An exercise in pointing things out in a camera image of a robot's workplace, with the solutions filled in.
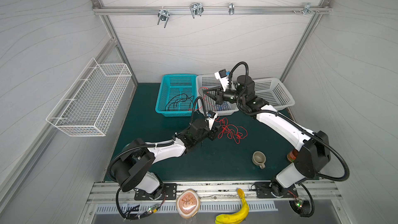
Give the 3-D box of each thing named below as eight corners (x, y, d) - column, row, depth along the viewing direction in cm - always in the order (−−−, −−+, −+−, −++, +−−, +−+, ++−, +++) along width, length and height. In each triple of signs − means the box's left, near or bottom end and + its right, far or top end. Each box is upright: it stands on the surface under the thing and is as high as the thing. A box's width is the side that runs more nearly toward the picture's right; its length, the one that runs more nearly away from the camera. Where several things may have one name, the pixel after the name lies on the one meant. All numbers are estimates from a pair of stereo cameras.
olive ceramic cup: (250, 164, 82) (252, 162, 79) (252, 151, 87) (254, 149, 84) (262, 169, 81) (265, 167, 78) (264, 156, 85) (266, 153, 82)
